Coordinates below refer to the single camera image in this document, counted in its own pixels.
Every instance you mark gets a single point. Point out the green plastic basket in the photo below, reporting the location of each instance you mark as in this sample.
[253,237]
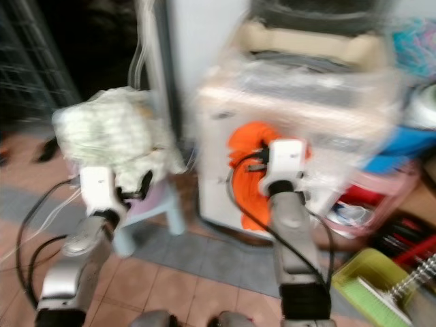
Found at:
[375,279]

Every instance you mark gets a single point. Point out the grey left robot leg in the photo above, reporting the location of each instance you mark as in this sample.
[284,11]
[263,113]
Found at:
[150,320]

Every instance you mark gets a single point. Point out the orange cloth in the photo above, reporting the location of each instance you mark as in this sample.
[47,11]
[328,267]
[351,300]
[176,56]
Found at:
[245,191]

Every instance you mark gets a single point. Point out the metal coil spring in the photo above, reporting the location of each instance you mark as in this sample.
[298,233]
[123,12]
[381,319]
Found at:
[415,272]

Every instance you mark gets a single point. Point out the black shoe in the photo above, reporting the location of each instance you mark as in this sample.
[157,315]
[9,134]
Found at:
[50,150]

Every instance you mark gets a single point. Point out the white laundry bundle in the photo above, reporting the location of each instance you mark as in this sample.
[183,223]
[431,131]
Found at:
[109,133]

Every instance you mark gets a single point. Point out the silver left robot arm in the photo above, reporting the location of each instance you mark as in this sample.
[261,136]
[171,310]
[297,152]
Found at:
[76,262]

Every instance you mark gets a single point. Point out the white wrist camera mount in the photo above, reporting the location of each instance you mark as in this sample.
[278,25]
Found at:
[99,189]
[287,162]

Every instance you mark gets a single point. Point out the grey robot leg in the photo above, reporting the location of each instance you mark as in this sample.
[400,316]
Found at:
[150,320]
[238,320]

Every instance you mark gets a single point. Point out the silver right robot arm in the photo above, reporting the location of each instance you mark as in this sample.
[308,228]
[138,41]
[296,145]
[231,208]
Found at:
[296,238]

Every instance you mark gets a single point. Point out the grey right robot leg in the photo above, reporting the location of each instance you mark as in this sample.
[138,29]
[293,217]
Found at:
[238,320]

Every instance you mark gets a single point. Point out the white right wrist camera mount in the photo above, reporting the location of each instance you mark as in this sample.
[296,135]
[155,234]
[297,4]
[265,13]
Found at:
[287,162]

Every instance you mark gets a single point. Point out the pink plastic basin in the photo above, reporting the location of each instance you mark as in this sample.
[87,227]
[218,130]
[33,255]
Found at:
[381,194]

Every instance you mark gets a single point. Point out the teal patterned cloth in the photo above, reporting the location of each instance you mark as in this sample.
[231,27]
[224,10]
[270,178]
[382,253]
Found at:
[415,48]

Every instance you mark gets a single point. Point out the blue plastic tub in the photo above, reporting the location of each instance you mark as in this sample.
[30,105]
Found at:
[405,146]

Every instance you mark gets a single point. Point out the white top-load washing machine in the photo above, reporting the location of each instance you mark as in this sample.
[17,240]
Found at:
[306,88]

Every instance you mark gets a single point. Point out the pale blue plastic stool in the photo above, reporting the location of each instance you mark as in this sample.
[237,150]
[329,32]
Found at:
[167,211]

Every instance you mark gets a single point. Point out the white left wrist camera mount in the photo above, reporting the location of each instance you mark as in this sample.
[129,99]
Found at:
[99,189]

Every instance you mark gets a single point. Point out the red and black crate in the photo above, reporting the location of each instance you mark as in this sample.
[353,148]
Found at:
[409,242]

